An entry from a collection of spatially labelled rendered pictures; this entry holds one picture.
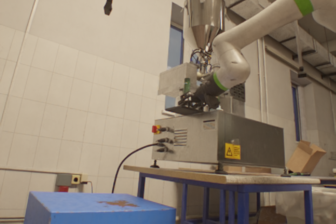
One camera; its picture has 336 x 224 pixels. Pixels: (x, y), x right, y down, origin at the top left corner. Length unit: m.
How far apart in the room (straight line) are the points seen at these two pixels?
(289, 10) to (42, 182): 2.19
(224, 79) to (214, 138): 0.27
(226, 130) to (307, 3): 0.60
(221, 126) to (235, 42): 0.37
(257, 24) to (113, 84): 1.92
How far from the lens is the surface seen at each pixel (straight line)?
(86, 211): 0.91
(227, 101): 1.53
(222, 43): 1.04
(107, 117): 2.59
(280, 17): 1.04
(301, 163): 2.91
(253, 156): 1.29
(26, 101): 2.39
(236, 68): 0.98
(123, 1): 3.16
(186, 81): 1.21
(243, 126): 1.24
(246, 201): 0.99
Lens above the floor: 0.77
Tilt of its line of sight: 18 degrees up
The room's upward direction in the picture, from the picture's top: 5 degrees clockwise
